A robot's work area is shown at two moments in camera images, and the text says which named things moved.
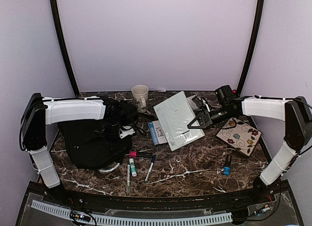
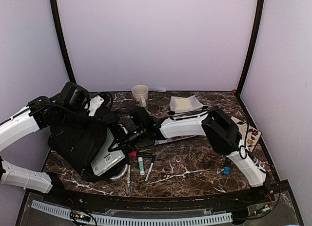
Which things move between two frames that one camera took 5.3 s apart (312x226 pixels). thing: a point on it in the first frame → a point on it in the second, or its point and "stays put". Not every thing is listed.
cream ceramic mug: [140, 93] stays put
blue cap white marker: [150, 168] stays put
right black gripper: [204, 117] → [124, 141]
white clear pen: [128, 178] stays put
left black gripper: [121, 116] → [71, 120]
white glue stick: [133, 167] → [141, 166]
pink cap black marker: [136, 154] stays put
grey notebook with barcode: [175, 114] → [105, 159]
